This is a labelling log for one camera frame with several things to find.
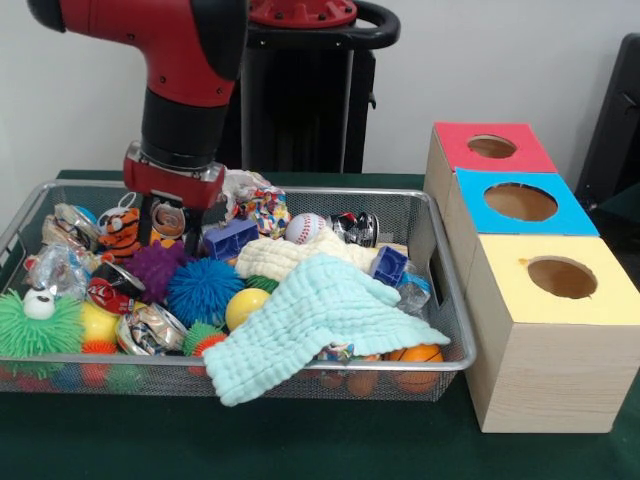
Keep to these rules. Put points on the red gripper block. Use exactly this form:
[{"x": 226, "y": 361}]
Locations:
[{"x": 175, "y": 182}]

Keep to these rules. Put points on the small orange tiger plush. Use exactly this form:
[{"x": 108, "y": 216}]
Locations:
[{"x": 120, "y": 235}]

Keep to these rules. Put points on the plain blue spiky ball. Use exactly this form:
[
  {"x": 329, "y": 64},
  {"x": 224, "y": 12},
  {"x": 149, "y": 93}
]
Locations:
[{"x": 205, "y": 292}]

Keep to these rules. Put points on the cream yellow cloth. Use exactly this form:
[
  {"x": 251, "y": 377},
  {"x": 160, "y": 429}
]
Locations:
[{"x": 270, "y": 257}]

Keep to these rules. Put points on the smooth yellow ball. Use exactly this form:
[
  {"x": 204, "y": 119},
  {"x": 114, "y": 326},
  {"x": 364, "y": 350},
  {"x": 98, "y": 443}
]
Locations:
[{"x": 245, "y": 307}]

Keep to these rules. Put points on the mint green cloth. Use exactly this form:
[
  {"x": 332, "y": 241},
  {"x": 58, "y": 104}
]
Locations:
[{"x": 310, "y": 320}]

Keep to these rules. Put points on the purple plastic toy block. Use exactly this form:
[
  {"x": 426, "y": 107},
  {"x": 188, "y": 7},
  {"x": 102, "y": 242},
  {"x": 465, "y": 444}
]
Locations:
[{"x": 390, "y": 265}]

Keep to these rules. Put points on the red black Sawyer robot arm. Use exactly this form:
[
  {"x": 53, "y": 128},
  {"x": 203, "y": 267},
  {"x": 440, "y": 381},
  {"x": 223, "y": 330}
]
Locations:
[{"x": 190, "y": 50}]

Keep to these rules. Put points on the shallow metal mesh bin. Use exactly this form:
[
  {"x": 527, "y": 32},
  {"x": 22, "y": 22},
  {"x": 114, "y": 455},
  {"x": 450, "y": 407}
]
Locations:
[{"x": 425, "y": 225}]

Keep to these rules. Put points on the wooden box with three holes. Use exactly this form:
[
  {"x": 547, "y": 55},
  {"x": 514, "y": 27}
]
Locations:
[{"x": 550, "y": 380}]

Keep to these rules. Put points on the crushed silver drink can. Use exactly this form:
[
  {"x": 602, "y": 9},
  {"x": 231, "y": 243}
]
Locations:
[{"x": 150, "y": 330}]

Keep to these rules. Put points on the white toy baseball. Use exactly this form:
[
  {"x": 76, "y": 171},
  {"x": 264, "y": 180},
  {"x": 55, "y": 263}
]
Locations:
[{"x": 305, "y": 228}]

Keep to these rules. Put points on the green spiky ball with eyes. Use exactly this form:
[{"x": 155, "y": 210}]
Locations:
[{"x": 45, "y": 335}]

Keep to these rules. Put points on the crushed black drink can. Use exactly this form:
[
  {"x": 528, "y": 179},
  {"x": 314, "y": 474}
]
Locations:
[{"x": 357, "y": 229}]

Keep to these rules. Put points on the dark green table cloth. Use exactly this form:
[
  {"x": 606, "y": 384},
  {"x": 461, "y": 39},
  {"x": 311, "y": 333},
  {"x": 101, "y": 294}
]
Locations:
[
  {"x": 250, "y": 440},
  {"x": 620, "y": 215}
]

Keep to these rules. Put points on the black upright panel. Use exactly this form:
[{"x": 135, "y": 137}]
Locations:
[{"x": 615, "y": 125}]

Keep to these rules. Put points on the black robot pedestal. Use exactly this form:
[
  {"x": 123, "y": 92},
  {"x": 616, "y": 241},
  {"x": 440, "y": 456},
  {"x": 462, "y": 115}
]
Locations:
[{"x": 310, "y": 100}]

